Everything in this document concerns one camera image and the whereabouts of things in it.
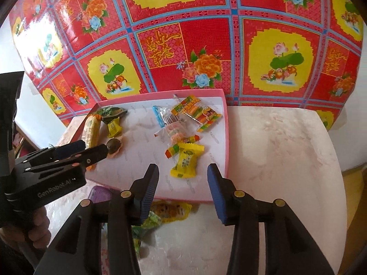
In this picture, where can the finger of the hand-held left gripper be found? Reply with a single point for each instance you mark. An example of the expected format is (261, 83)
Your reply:
(94, 154)
(70, 149)

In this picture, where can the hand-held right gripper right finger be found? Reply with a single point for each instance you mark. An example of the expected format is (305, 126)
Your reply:
(218, 197)

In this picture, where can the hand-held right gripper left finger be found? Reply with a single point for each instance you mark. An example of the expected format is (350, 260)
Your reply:
(147, 194)

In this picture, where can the brown round snack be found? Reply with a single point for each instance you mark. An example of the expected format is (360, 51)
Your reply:
(115, 146)

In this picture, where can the orange cracker packet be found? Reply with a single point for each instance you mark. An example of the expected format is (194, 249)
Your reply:
(91, 129)

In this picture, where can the small yellow candy packet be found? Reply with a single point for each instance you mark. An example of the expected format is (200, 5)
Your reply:
(114, 127)

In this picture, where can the pink shallow cardboard box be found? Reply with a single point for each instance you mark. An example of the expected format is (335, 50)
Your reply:
(143, 154)

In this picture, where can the large yellow candy packet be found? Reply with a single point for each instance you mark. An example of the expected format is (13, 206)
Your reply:
(186, 160)

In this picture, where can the small orange green candy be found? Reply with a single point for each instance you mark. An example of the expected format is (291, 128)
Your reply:
(172, 151)
(191, 139)

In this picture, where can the pink biscuit packet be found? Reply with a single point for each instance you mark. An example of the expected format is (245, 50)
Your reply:
(173, 131)

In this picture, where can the rainbow candy packet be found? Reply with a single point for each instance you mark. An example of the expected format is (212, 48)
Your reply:
(205, 117)

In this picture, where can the orange striped candy packet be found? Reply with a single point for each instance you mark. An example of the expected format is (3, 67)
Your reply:
(183, 107)

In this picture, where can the person's left hand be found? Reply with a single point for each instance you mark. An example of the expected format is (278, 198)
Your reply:
(40, 225)

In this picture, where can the light green snack packet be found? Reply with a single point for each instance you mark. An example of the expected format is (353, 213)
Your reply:
(153, 220)
(137, 240)

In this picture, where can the yellow printed snack packet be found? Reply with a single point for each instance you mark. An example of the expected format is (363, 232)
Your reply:
(175, 210)

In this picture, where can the purple jelly cup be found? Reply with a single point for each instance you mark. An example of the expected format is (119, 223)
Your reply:
(100, 194)

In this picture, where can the crumpled green snack packet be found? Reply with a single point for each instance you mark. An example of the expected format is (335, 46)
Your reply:
(110, 112)

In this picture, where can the clear packet with blue edge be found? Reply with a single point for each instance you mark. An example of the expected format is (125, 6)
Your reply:
(159, 116)

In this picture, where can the red floral printed sheet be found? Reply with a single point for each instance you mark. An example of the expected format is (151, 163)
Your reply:
(200, 34)

